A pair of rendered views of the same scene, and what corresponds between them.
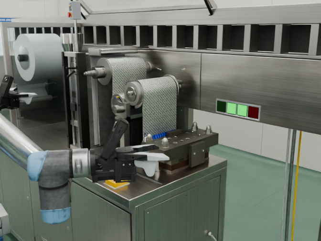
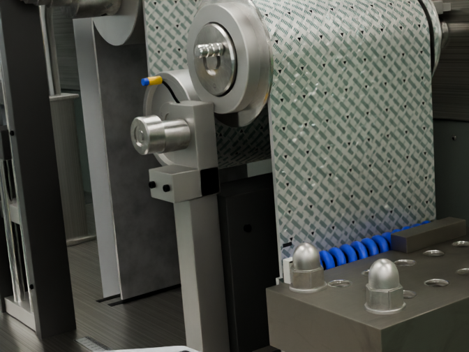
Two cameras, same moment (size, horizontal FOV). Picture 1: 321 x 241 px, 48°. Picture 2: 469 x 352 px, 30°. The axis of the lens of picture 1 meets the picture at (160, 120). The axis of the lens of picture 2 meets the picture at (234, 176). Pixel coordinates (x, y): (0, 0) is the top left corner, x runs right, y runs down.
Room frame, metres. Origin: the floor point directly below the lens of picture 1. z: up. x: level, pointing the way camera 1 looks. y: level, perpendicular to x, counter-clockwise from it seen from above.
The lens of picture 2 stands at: (0.81, -0.02, 1.30)
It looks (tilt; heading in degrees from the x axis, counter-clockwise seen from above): 11 degrees down; 10
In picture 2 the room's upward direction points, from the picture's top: 5 degrees counter-clockwise
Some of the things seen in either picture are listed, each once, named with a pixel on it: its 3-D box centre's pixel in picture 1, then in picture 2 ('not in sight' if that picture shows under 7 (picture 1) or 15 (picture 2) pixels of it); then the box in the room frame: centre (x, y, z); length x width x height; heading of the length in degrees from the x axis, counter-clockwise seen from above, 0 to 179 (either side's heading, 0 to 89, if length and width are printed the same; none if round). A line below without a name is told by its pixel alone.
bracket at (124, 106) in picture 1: (122, 132); (188, 242); (1.72, 0.19, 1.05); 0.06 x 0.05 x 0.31; 134
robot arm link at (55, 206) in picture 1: (55, 197); not in sight; (0.88, 0.28, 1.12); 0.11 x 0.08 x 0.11; 11
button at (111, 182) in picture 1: (116, 180); not in sight; (1.45, 0.19, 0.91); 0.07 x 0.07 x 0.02; 44
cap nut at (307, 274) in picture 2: (149, 138); (306, 265); (1.63, 0.05, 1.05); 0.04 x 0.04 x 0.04
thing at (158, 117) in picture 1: (160, 118); (359, 172); (1.77, 0.00, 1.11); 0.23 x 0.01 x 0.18; 134
